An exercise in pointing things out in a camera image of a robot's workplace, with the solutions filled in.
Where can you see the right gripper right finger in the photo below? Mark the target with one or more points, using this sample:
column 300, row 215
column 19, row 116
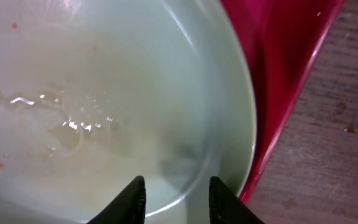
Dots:
column 225, row 207

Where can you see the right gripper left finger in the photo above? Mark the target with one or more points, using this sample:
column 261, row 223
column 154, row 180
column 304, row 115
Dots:
column 128, row 207

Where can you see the light blue plate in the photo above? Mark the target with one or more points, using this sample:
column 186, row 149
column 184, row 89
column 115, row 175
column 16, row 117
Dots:
column 94, row 93

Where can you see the red plastic tray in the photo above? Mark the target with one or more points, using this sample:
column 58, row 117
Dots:
column 281, row 40

